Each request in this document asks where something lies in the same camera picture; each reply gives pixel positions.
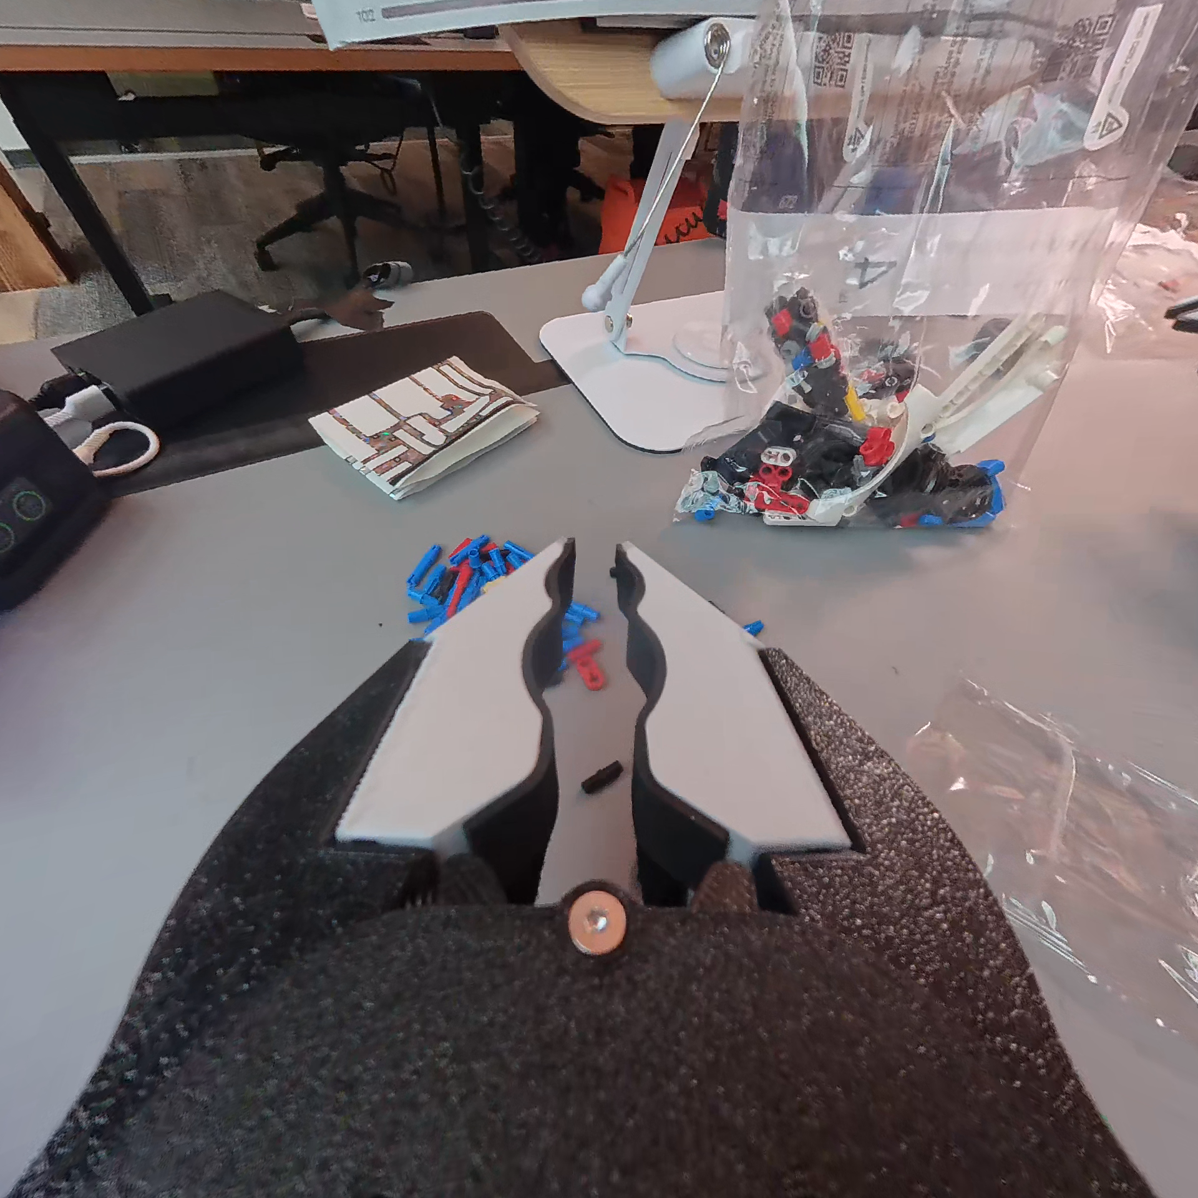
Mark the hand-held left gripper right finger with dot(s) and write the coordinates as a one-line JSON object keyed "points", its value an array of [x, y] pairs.
{"points": [[739, 750]]}

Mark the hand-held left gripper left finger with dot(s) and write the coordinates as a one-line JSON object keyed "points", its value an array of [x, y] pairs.
{"points": [[449, 750]]}

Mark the pile of blue toy pins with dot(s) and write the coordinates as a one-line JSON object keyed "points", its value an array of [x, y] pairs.
{"points": [[468, 563]]}

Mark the small clear plastic bag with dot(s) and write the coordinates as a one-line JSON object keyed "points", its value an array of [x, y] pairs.
{"points": [[1057, 805]]}

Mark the grey desk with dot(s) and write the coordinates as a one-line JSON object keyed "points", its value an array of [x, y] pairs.
{"points": [[234, 608]]}

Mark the black desk mat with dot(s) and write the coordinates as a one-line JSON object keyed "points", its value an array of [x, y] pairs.
{"points": [[449, 347]]}

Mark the scattered loose toy pins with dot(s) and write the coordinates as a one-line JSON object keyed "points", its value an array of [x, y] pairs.
{"points": [[602, 780]]}

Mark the folded printed paper sheet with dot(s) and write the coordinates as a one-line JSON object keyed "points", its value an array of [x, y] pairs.
{"points": [[439, 440]]}

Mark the heap of toy brick parts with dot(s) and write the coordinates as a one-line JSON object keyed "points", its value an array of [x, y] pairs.
{"points": [[841, 450]]}

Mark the white adjustable stand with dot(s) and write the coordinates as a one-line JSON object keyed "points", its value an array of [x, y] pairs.
{"points": [[607, 375]]}

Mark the black device with green lights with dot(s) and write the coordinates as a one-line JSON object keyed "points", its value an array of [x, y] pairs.
{"points": [[47, 524]]}

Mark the black rectangular box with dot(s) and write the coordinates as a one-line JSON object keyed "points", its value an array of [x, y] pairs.
{"points": [[177, 356]]}

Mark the orange bag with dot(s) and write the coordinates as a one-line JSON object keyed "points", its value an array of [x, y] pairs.
{"points": [[646, 212]]}

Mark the black office chair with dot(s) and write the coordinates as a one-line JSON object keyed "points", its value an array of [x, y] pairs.
{"points": [[341, 202]]}

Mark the large clear plastic bag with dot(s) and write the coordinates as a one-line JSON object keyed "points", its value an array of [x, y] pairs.
{"points": [[935, 188]]}

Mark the crumpled clear plastic wrap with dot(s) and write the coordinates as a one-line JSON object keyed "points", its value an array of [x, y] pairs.
{"points": [[1155, 268]]}

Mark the light wooden board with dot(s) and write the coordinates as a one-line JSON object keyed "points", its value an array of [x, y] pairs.
{"points": [[580, 75]]}

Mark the open instruction booklet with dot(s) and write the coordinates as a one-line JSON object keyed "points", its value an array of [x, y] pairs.
{"points": [[515, 19]]}

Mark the wooden table with black frame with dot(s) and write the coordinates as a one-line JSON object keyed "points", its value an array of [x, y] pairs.
{"points": [[187, 58]]}

